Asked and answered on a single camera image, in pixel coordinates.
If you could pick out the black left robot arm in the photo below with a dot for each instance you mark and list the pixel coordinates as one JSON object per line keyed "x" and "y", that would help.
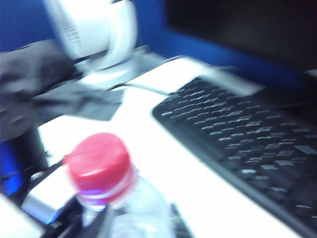
{"x": 17, "y": 134}

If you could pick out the black computer keyboard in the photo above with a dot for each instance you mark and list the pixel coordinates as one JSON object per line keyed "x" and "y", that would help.
{"x": 235, "y": 138}

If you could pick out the black computer monitor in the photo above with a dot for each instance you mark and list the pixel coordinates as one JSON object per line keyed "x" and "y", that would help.
{"x": 247, "y": 32}

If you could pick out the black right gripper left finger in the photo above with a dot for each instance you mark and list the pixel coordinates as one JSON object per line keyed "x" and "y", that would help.
{"x": 96, "y": 223}

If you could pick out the dark grey cloth garment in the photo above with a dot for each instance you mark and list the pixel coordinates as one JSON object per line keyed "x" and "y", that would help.
{"x": 37, "y": 74}

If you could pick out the clear plastic water bottle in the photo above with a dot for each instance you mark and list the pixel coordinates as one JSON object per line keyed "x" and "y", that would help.
{"x": 138, "y": 210}

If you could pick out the red plastic bottle cap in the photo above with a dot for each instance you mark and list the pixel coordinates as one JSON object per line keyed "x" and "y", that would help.
{"x": 97, "y": 163}

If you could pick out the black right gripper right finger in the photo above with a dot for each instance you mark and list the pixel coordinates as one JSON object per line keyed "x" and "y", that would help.
{"x": 180, "y": 223}

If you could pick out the black monitor stand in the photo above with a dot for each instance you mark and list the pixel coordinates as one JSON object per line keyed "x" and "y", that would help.
{"x": 292, "y": 98}

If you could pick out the white desk fan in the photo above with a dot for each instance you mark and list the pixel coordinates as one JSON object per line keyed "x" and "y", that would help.
{"x": 99, "y": 32}

